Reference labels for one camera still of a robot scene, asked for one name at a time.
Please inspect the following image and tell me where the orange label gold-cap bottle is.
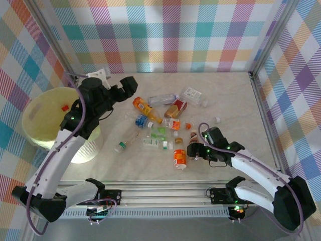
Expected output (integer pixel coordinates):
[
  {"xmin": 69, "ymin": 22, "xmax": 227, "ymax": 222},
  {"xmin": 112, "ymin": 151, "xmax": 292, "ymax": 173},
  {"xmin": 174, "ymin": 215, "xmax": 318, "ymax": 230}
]
[{"xmin": 173, "ymin": 137, "xmax": 188, "ymax": 170}]

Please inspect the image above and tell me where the orange juice plastic bottle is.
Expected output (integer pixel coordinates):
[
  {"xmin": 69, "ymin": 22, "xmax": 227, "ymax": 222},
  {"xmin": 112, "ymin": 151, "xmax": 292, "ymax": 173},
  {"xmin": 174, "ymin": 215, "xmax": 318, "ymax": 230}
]
[{"xmin": 132, "ymin": 96, "xmax": 164, "ymax": 124}]

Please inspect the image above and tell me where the blue label plastic bottle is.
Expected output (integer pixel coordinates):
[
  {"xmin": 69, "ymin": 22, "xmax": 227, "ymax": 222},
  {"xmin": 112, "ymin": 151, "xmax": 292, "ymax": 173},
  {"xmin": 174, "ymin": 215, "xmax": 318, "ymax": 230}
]
[{"xmin": 134, "ymin": 113, "xmax": 154, "ymax": 129}]

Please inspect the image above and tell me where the red label orange-cap bottle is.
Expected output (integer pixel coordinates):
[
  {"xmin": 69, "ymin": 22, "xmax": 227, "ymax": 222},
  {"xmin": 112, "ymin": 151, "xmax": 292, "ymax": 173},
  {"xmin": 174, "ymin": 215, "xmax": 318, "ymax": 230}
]
[{"xmin": 162, "ymin": 117, "xmax": 191, "ymax": 131}]

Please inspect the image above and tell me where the clear bluish plastic bottle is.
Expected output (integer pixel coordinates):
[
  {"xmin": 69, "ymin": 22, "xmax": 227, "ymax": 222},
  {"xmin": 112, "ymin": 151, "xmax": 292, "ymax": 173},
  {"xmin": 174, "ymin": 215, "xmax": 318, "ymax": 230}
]
[{"xmin": 147, "ymin": 92, "xmax": 180, "ymax": 105}]

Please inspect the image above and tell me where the crushed clear plastic bottle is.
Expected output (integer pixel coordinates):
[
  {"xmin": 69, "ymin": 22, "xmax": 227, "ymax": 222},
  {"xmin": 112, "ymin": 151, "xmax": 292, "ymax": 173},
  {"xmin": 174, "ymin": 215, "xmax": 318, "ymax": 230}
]
[{"xmin": 126, "ymin": 130, "xmax": 141, "ymax": 145}]

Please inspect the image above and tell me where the clear bottle green print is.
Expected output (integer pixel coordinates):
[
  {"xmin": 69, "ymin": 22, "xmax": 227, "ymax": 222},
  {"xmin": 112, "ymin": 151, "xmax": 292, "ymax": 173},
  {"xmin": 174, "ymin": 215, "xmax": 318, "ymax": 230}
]
[{"xmin": 141, "ymin": 138, "xmax": 161, "ymax": 150}]

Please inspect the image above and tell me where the red gold tea bottle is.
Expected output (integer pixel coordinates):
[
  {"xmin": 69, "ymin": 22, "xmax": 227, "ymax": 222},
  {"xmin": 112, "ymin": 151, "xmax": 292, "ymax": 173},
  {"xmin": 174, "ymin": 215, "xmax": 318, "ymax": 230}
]
[{"xmin": 164, "ymin": 98, "xmax": 188, "ymax": 119}]

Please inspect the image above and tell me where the clear bottle green cap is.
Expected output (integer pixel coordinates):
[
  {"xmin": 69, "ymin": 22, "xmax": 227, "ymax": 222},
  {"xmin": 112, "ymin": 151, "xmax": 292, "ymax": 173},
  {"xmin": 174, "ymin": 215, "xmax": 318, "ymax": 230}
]
[{"xmin": 114, "ymin": 141, "xmax": 127, "ymax": 154}]

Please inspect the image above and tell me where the white ribbed plastic bin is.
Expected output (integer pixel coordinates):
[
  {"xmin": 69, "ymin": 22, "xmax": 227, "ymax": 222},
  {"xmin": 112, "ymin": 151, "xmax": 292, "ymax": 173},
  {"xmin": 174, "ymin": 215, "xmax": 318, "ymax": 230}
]
[{"xmin": 70, "ymin": 125, "xmax": 105, "ymax": 164}]

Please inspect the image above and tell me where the black controller board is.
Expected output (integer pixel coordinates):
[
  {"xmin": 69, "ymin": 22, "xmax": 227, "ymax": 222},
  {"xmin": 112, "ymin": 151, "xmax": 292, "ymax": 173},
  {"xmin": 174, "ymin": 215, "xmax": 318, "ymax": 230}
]
[
  {"xmin": 86, "ymin": 208, "xmax": 111, "ymax": 222},
  {"xmin": 230, "ymin": 205, "xmax": 246, "ymax": 217}
]

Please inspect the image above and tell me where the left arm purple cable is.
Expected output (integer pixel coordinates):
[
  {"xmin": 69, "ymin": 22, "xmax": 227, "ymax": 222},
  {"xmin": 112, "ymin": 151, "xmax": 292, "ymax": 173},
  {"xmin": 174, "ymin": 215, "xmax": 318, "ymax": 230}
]
[{"xmin": 25, "ymin": 71, "xmax": 118, "ymax": 236}]

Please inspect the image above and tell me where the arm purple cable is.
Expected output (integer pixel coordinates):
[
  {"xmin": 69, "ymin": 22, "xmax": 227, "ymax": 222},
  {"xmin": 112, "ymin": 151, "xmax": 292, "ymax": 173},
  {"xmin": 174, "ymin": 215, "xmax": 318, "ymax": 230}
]
[
  {"xmin": 198, "ymin": 122, "xmax": 305, "ymax": 236},
  {"xmin": 25, "ymin": 71, "xmax": 118, "ymax": 236}
]

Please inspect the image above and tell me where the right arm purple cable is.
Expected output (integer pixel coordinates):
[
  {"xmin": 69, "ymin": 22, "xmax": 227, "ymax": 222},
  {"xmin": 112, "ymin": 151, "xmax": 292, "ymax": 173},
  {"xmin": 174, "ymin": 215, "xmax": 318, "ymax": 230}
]
[{"xmin": 198, "ymin": 122, "xmax": 305, "ymax": 236}]

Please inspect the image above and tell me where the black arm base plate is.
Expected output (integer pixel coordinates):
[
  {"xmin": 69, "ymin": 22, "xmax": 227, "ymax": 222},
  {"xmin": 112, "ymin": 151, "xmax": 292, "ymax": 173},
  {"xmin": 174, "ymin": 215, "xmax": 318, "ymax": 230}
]
[
  {"xmin": 100, "ymin": 189, "xmax": 122, "ymax": 205},
  {"xmin": 209, "ymin": 187, "xmax": 228, "ymax": 204}
]

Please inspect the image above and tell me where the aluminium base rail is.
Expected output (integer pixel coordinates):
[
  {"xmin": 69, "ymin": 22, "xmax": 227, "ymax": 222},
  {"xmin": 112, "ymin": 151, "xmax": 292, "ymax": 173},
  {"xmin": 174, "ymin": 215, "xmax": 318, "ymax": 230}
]
[{"xmin": 57, "ymin": 179, "xmax": 276, "ymax": 208}]

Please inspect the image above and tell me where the aluminium frame floor rail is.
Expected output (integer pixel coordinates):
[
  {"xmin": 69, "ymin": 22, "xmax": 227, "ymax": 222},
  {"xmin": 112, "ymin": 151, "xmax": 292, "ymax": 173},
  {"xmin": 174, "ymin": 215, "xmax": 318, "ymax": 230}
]
[{"xmin": 249, "ymin": 72, "xmax": 291, "ymax": 176}]

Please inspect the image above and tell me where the grey slotted cable duct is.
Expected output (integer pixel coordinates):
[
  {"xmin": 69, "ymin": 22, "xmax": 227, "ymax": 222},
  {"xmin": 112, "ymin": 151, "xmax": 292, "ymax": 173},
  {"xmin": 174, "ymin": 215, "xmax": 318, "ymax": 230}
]
[{"xmin": 61, "ymin": 209, "xmax": 231, "ymax": 219}]

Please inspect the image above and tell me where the aluminium frame post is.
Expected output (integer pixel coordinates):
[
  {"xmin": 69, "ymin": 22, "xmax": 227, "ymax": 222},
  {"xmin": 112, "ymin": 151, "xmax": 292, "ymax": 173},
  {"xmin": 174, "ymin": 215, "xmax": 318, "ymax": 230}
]
[
  {"xmin": 29, "ymin": 0, "xmax": 76, "ymax": 78},
  {"xmin": 249, "ymin": 0, "xmax": 301, "ymax": 78}
]

